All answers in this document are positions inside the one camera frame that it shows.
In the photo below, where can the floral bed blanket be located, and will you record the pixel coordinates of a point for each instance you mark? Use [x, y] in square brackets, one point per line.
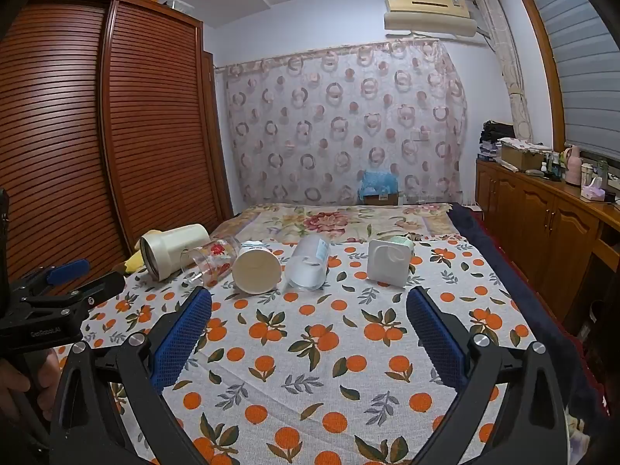
[339, 223]

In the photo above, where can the blue plastic bag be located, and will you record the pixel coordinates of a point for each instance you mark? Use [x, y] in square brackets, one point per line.
[378, 184]

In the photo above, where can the white paper cup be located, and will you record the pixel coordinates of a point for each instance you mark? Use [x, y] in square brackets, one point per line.
[256, 271]

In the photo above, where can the person's left hand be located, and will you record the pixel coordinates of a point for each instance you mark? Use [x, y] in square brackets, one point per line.
[48, 382]

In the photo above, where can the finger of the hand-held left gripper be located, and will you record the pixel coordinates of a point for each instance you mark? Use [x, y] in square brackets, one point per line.
[104, 285]
[68, 271]

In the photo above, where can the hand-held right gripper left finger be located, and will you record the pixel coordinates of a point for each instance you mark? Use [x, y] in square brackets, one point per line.
[181, 339]

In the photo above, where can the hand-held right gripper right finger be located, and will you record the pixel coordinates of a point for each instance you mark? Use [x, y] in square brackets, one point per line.
[436, 334]

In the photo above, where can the orange-print white cloth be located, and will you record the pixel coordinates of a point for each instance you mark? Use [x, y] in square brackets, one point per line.
[339, 348]

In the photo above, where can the wooden sideboard cabinet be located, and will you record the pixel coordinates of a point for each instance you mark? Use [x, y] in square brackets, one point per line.
[533, 223]

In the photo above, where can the pink thermos jug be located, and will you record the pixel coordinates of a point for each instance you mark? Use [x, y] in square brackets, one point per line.
[574, 167]

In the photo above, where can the white storage box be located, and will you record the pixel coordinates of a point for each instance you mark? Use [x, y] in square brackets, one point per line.
[180, 6]

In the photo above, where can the cream wall air conditioner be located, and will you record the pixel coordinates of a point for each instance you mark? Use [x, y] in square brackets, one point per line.
[426, 14]

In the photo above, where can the patterned side curtain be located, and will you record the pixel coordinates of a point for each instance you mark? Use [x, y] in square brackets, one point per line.
[508, 68]

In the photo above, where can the white square cup green base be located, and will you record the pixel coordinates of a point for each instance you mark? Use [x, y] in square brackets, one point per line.
[387, 261]

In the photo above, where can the brown slatted wardrobe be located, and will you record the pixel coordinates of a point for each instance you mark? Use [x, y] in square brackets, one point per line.
[145, 106]

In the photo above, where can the small cardboard box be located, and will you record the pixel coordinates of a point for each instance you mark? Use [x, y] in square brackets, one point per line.
[380, 199]

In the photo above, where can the stack of folded clothes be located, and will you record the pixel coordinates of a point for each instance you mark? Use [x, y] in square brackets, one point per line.
[494, 140]

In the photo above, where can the cream insulated cup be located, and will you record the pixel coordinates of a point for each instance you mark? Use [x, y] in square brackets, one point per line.
[169, 252]

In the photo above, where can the yellow object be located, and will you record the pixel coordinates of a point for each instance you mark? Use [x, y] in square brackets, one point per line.
[131, 262]

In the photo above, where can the clear flower-print glass cup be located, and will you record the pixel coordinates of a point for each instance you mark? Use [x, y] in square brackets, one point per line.
[218, 257]

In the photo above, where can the grey window blind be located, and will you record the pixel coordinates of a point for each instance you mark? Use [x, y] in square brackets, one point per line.
[576, 58]

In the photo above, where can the translucent white bottle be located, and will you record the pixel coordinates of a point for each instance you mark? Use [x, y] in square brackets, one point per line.
[305, 266]

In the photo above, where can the pink tissue box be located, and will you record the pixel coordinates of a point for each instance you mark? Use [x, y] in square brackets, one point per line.
[593, 190]

